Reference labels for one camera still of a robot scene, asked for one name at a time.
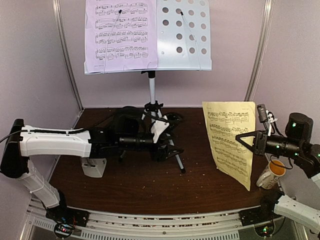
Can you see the white folding music stand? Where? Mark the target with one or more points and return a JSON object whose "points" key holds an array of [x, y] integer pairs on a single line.
{"points": [[183, 39]]}

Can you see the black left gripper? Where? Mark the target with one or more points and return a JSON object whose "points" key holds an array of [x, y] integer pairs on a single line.
{"points": [[160, 153]]}

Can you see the aluminium front rail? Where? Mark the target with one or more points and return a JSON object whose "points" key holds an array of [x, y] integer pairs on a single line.
{"points": [[221, 225]]}

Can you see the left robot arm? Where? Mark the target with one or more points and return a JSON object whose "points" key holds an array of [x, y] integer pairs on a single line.
{"points": [[125, 130]]}

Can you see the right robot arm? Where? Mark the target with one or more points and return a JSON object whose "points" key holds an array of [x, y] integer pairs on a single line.
{"points": [[296, 146]]}

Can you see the purple sheet music page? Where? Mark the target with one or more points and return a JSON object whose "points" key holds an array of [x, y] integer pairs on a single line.
{"points": [[120, 36]]}

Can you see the yellow sheet music page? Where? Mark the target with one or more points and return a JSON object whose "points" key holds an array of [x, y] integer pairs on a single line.
{"points": [[224, 120]]}

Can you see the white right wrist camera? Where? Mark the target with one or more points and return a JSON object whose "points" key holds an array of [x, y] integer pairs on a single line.
{"points": [[268, 120]]}

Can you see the white metronome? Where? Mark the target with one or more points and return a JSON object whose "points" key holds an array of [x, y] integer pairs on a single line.
{"points": [[93, 167]]}

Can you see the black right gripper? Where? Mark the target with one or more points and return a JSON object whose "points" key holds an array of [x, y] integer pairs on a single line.
{"points": [[258, 150]]}

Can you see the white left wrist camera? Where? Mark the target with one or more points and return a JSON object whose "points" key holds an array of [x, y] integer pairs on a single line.
{"points": [[159, 127]]}

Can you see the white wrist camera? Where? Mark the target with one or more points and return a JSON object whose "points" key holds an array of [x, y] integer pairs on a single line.
{"points": [[268, 120], [159, 127]]}

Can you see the white mug orange inside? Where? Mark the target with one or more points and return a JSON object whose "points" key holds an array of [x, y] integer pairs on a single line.
{"points": [[271, 175]]}

